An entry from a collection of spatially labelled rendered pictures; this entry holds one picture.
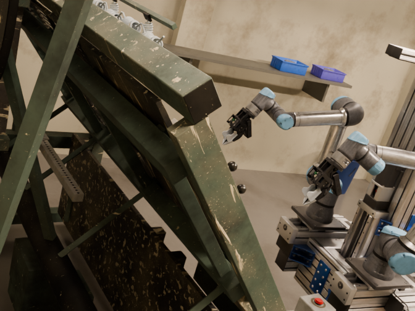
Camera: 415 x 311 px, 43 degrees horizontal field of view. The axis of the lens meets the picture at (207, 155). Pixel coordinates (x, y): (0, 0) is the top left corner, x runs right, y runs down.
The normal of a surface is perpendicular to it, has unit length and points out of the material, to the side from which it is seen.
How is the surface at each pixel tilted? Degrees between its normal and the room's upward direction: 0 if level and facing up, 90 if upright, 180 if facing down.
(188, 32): 90
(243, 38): 90
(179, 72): 39
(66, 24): 83
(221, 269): 90
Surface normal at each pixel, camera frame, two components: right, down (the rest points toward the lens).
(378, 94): 0.39, 0.43
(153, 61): -0.31, -0.72
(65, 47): -0.18, 0.18
